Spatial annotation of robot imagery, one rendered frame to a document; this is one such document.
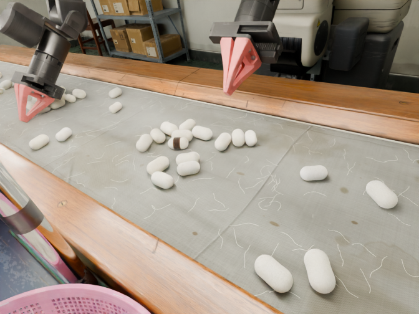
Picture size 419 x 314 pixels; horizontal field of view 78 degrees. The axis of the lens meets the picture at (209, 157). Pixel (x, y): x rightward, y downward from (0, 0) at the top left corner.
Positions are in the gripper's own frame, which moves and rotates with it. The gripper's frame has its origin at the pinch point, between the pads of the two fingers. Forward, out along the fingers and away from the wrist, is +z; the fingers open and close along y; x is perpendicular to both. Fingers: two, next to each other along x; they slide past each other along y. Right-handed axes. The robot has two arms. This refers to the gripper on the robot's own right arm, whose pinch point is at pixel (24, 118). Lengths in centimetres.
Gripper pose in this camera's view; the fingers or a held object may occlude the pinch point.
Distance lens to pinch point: 70.7
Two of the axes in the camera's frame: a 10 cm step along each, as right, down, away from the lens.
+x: 4.6, 2.3, 8.6
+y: 8.2, 2.6, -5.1
